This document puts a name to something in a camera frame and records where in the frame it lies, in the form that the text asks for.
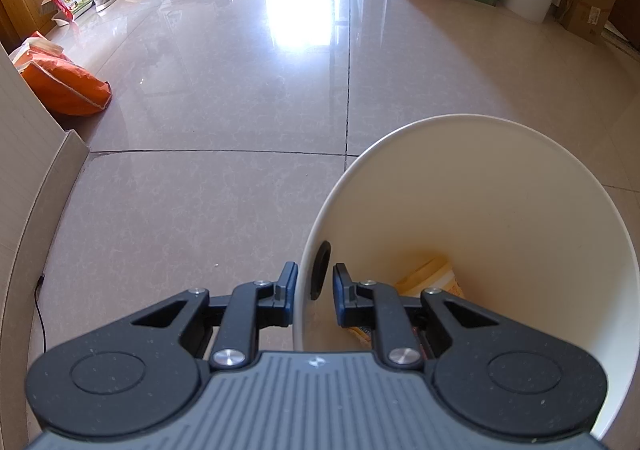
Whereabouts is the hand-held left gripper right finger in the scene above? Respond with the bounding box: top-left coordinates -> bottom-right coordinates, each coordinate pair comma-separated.
334,263 -> 493,372

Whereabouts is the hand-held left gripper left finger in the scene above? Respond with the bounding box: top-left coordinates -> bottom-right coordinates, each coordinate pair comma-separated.
131,261 -> 299,372

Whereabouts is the orange woven bag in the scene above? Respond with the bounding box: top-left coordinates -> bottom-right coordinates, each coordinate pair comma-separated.
20,48 -> 113,117

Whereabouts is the brown wooden door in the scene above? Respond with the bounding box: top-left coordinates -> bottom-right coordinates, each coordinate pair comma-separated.
607,0 -> 640,34

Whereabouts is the beige cardboard panel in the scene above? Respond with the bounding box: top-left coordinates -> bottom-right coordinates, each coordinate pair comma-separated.
0,43 -> 91,331

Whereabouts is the brown cardboard box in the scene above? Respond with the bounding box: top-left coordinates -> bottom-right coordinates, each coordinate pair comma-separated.
557,0 -> 626,44

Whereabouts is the white trash bin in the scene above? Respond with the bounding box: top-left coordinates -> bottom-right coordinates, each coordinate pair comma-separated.
292,114 -> 640,450

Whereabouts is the black cable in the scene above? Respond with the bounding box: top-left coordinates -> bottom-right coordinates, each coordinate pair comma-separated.
34,274 -> 51,351

